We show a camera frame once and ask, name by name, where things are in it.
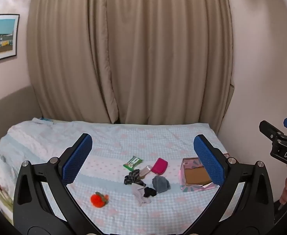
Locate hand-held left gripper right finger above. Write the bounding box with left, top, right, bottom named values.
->
left=193, top=134, right=275, bottom=235

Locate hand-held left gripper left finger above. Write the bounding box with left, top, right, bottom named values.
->
left=13, top=133, right=103, bottom=235

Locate pink printed cardboard box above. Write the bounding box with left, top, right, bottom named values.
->
left=179, top=153, right=231, bottom=193

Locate orange plush toy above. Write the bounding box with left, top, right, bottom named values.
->
left=90, top=192, right=109, bottom=209

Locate grey sock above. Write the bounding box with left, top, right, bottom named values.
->
left=152, top=175, right=171, bottom=194

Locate dark patterned scrunchie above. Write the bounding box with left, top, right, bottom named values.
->
left=123, top=171, right=146, bottom=187

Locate brown knitted plush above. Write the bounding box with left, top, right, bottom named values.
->
left=137, top=166, right=153, bottom=180

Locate black sock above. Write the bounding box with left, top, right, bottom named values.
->
left=143, top=187, right=157, bottom=198

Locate white sock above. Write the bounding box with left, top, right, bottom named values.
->
left=131, top=183, right=152, bottom=207

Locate person's right hand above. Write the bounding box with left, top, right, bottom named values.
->
left=279, top=164, right=287, bottom=205

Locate pink zip pouch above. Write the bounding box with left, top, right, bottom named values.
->
left=151, top=158, right=169, bottom=176

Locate green tissue packet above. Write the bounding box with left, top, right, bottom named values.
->
left=123, top=156, right=144, bottom=172

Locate beige curtain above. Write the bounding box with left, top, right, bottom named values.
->
left=26, top=0, right=235, bottom=131

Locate framed wall picture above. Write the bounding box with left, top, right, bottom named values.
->
left=0, top=14, right=20, bottom=65

